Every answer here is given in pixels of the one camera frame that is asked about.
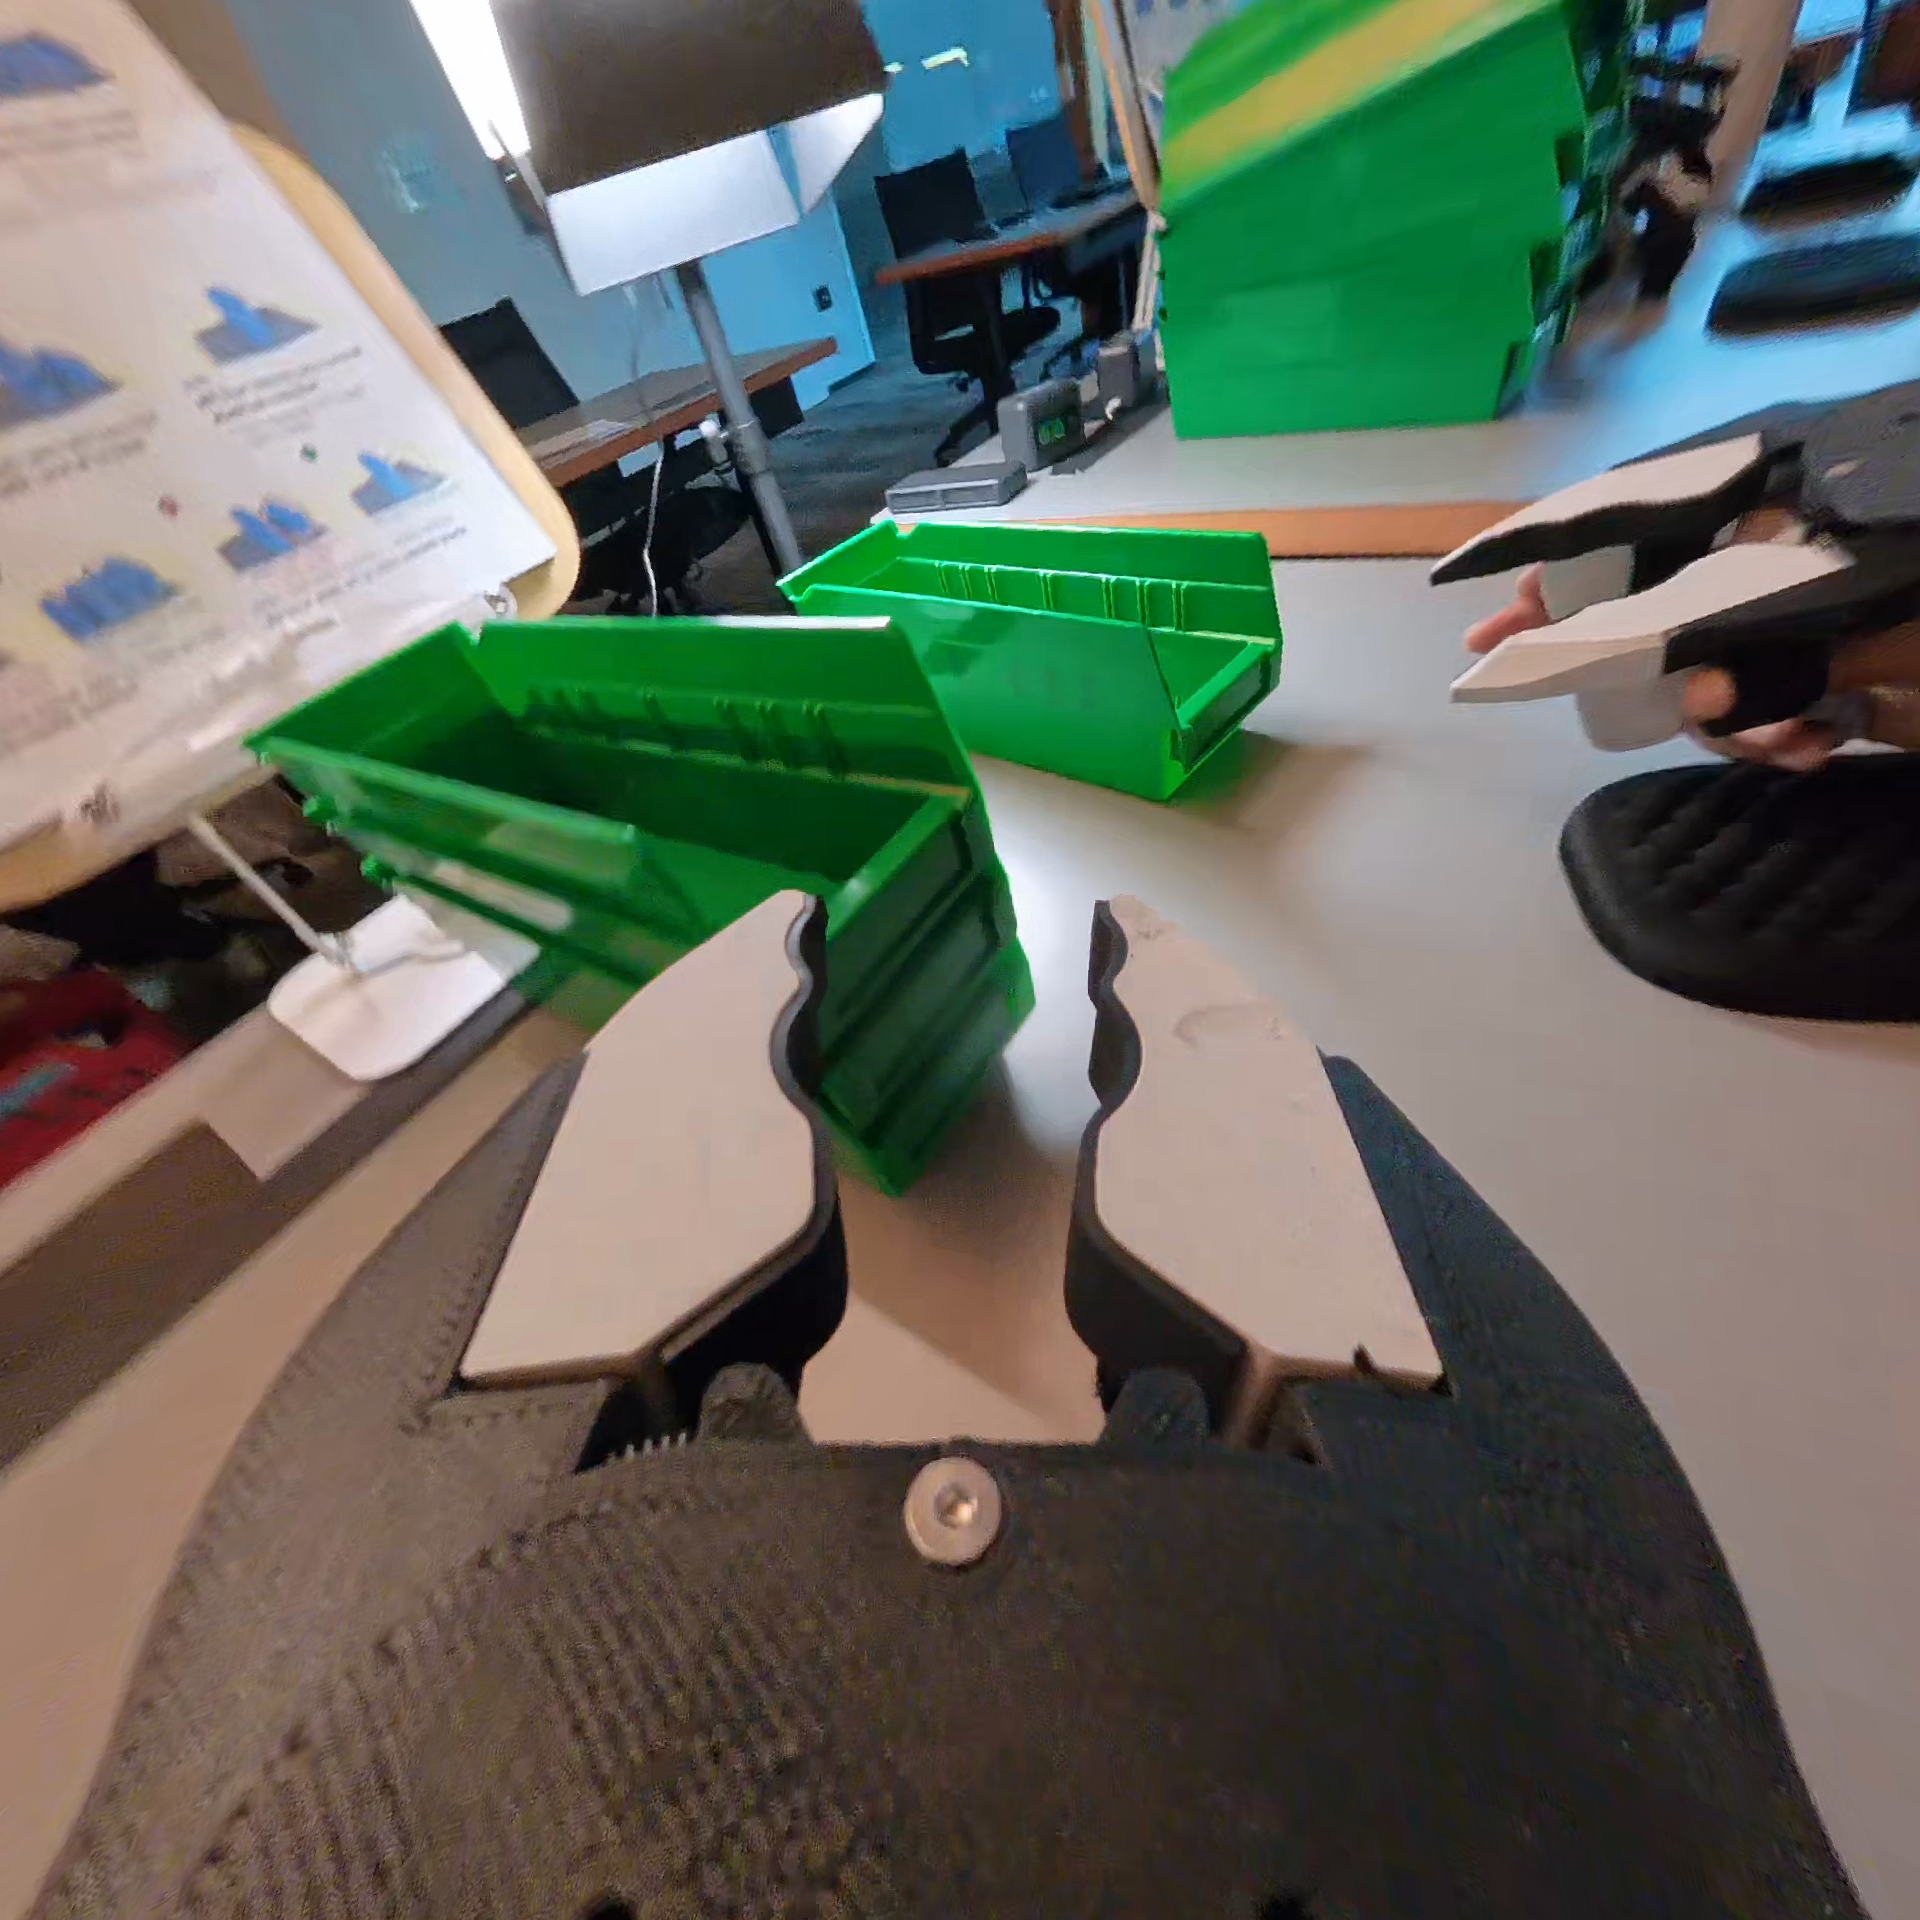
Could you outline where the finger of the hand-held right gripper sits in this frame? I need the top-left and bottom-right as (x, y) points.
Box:
(1447, 538), (1862, 706)
(1429, 433), (1808, 591)

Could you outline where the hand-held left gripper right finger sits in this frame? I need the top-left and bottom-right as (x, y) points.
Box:
(1063, 896), (1447, 1456)

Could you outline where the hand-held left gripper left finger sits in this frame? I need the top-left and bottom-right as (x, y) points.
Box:
(457, 891), (847, 1456)

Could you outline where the wood-edged white desk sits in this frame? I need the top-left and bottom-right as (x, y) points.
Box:
(936, 180), (1920, 560)

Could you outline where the orange-topped office desk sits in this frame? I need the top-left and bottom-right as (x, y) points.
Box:
(873, 192), (1149, 288)

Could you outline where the person's right hand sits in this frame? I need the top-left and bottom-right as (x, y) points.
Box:
(1463, 562), (1920, 776)

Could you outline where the stack of green bins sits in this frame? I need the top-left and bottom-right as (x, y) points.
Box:
(1153, 0), (1637, 444)

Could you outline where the white stand rod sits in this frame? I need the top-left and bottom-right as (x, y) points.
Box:
(186, 817), (353, 969)

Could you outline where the grey power station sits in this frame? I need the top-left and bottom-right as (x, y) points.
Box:
(995, 378), (1085, 471)

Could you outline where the white page holder bar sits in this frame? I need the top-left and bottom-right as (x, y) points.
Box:
(0, 592), (518, 827)

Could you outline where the flat grey box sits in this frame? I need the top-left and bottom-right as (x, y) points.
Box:
(883, 463), (1029, 516)

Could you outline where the metal pole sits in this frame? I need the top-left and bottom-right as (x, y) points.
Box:
(680, 263), (803, 578)

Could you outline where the printed instruction sheet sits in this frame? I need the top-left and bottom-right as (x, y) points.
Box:
(0, 0), (559, 848)

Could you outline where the white studio light softbox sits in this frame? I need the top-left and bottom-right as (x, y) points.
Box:
(487, 0), (889, 298)

